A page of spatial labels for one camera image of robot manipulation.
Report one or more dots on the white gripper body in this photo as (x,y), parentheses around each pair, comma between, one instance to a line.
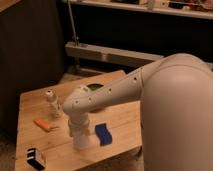
(81,126)

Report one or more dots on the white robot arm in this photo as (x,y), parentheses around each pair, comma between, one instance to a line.
(176,111)

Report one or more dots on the blue eraser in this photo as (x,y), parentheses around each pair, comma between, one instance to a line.
(103,134)

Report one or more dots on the white plastic bottle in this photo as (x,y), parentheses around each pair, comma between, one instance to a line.
(54,104)

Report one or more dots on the orange carrot toy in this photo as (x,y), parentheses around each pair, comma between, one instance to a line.
(44,125)

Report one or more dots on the green bowl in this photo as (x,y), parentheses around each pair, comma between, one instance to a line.
(94,86)

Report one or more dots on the black and white box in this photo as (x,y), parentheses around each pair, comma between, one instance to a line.
(36,159)

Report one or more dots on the grey metal shelf beam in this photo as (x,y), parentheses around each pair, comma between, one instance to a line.
(110,55)

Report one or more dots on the metal stand pole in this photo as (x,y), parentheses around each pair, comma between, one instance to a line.
(75,37)

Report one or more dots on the upper wooden shelf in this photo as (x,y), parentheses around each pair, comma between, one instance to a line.
(202,9)

